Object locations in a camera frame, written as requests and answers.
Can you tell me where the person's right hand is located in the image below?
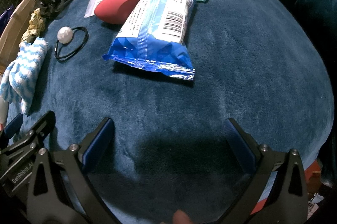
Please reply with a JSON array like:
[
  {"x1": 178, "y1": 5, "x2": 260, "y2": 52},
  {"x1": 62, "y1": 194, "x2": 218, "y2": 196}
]
[{"x1": 173, "y1": 210, "x2": 194, "y2": 224}]

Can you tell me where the blue white striped cloth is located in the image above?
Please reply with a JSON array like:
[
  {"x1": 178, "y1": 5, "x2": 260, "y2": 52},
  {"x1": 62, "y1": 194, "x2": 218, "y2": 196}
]
[{"x1": 1, "y1": 37, "x2": 49, "y2": 115}]

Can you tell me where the blue wet wipes pack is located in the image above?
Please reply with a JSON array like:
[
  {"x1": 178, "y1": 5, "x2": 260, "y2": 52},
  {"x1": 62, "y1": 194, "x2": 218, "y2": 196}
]
[{"x1": 103, "y1": 0, "x2": 196, "y2": 80}]

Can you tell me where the cardboard box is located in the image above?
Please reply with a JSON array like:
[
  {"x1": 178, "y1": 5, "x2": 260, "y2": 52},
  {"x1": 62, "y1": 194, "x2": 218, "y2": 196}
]
[{"x1": 0, "y1": 0, "x2": 35, "y2": 75}]

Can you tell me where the red sponge ball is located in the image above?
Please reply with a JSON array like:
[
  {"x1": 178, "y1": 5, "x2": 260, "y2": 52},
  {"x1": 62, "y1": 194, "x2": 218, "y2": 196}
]
[{"x1": 94, "y1": 0, "x2": 140, "y2": 25}]

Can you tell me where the blue plush bed blanket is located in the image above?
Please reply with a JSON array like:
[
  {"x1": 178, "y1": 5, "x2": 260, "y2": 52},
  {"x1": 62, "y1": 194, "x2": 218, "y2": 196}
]
[{"x1": 6, "y1": 0, "x2": 335, "y2": 224}]

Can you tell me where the black hair tie with pearl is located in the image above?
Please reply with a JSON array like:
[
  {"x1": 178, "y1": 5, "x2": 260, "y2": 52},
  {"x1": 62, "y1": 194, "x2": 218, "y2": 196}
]
[{"x1": 53, "y1": 26, "x2": 90, "y2": 63}]

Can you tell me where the yellow patterned scrunchie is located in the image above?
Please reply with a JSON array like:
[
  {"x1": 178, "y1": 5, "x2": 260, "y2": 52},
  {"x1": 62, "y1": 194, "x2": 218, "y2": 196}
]
[{"x1": 21, "y1": 8, "x2": 45, "y2": 44}]

